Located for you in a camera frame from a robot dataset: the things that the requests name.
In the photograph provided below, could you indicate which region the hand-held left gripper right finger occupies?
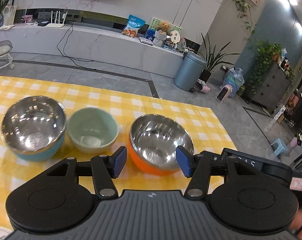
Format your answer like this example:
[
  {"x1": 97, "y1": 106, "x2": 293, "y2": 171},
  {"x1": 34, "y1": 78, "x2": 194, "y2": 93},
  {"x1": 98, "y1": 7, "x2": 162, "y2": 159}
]
[{"x1": 176, "y1": 145, "x2": 257, "y2": 198}]

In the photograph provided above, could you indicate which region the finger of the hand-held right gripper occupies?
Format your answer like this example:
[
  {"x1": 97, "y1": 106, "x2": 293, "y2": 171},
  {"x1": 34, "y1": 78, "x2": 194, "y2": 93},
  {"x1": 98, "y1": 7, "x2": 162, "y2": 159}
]
[{"x1": 202, "y1": 151, "x2": 223, "y2": 161}]

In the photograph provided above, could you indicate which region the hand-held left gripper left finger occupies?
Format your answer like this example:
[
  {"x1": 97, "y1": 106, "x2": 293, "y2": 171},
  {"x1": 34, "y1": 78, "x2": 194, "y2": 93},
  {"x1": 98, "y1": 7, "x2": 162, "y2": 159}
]
[{"x1": 45, "y1": 146, "x2": 128, "y2": 198}]

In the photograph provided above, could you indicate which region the orange steel bowl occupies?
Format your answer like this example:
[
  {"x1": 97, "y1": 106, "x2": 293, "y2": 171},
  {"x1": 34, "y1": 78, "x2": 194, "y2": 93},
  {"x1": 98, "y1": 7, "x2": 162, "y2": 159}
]
[{"x1": 127, "y1": 114, "x2": 195, "y2": 175}]

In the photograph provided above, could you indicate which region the green ceramic bowl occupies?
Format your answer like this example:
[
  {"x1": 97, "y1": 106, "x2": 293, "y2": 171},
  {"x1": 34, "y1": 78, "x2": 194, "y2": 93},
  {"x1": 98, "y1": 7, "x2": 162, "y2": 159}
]
[{"x1": 67, "y1": 107, "x2": 119, "y2": 155}]

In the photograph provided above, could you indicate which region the blue steel bowl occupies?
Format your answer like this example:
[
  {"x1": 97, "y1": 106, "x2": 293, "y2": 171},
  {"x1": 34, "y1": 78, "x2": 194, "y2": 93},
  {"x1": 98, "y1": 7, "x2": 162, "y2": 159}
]
[{"x1": 0, "y1": 95, "x2": 67, "y2": 162}]

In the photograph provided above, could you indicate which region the person's right forearm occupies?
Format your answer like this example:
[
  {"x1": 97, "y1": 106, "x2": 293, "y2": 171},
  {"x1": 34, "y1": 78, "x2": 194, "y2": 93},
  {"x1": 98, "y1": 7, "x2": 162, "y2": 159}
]
[{"x1": 288, "y1": 209, "x2": 302, "y2": 238}]

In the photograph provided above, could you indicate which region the small blue plastic stool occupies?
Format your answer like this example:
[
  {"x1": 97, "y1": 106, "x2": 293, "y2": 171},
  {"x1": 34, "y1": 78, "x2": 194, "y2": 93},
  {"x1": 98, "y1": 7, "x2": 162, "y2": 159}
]
[{"x1": 271, "y1": 139, "x2": 291, "y2": 158}]

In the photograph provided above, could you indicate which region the smartphone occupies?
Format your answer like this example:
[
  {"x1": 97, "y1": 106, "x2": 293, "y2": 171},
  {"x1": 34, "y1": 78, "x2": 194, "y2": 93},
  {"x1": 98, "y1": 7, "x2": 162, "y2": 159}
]
[{"x1": 290, "y1": 175, "x2": 302, "y2": 191}]

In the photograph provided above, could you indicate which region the pink small heater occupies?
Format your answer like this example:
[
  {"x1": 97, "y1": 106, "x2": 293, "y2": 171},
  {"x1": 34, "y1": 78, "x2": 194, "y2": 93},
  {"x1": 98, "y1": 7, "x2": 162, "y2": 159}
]
[{"x1": 216, "y1": 85, "x2": 233, "y2": 103}]

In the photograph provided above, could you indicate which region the yellow checked tablecloth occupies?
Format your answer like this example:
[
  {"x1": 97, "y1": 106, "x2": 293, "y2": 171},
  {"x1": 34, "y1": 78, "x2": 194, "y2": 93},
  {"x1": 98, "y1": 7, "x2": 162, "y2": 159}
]
[{"x1": 0, "y1": 75, "x2": 239, "y2": 233}]

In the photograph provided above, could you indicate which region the grey drawer cabinet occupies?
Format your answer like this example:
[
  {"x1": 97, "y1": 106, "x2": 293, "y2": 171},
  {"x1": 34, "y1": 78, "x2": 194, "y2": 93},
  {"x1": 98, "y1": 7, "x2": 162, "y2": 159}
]
[{"x1": 249, "y1": 61, "x2": 292, "y2": 110}]

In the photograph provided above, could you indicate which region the blue metal trash can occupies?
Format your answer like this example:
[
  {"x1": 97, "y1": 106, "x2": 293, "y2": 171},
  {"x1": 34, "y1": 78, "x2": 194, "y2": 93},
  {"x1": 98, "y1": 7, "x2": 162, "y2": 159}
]
[{"x1": 173, "y1": 51, "x2": 208, "y2": 92}]

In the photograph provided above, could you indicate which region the long leaf potted plant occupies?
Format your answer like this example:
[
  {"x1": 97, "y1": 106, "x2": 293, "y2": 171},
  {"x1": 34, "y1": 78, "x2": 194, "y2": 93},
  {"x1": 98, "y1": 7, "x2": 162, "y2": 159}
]
[{"x1": 200, "y1": 32, "x2": 241, "y2": 83}]

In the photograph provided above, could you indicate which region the bushy green plant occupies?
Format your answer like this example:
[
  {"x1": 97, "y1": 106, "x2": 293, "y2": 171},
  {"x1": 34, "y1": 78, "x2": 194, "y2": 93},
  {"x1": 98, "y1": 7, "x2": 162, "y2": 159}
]
[{"x1": 249, "y1": 40, "x2": 295, "y2": 93}]

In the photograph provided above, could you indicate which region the marble television cabinet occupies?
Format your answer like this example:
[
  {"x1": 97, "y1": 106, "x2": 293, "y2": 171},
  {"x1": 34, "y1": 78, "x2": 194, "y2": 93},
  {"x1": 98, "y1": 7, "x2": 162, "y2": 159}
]
[{"x1": 0, "y1": 21, "x2": 189, "y2": 79}]

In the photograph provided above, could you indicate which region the blue snack bag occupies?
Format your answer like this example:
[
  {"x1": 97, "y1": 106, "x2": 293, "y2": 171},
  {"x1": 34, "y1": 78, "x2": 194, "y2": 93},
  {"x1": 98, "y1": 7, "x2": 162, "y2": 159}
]
[{"x1": 123, "y1": 14, "x2": 143, "y2": 38}]

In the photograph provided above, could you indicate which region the brown teddy bear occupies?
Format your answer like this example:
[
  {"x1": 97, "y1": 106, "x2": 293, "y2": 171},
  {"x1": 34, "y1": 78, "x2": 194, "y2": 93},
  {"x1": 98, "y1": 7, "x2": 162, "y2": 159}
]
[{"x1": 155, "y1": 22, "x2": 173, "y2": 37}]

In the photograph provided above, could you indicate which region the green picture board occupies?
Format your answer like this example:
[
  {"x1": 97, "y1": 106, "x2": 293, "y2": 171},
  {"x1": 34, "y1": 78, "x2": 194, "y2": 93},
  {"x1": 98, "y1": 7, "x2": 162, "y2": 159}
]
[{"x1": 149, "y1": 17, "x2": 183, "y2": 40}]

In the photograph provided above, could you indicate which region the white router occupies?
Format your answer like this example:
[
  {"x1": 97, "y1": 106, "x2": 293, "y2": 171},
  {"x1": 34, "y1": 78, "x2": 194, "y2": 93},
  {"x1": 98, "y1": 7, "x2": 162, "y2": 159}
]
[{"x1": 45, "y1": 10, "x2": 68, "y2": 28}]

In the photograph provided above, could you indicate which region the hanging vine plant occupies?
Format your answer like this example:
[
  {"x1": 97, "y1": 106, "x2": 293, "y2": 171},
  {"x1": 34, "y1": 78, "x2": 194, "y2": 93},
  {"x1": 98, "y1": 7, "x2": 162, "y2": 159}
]
[{"x1": 231, "y1": 0, "x2": 256, "y2": 39}]

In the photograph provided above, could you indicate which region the small round stool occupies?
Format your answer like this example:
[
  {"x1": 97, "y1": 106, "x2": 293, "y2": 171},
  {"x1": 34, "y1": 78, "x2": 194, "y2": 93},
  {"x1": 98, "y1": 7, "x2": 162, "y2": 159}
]
[{"x1": 0, "y1": 40, "x2": 15, "y2": 75}]

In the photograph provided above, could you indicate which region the black power cable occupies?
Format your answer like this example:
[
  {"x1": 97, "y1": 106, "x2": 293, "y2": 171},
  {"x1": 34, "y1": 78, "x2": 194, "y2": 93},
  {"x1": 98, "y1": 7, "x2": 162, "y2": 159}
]
[{"x1": 57, "y1": 20, "x2": 96, "y2": 70}]

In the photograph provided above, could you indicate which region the spoon picture frame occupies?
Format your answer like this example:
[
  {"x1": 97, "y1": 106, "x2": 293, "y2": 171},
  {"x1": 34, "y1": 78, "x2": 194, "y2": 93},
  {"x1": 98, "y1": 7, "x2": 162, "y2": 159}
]
[{"x1": 4, "y1": 5, "x2": 17, "y2": 25}]

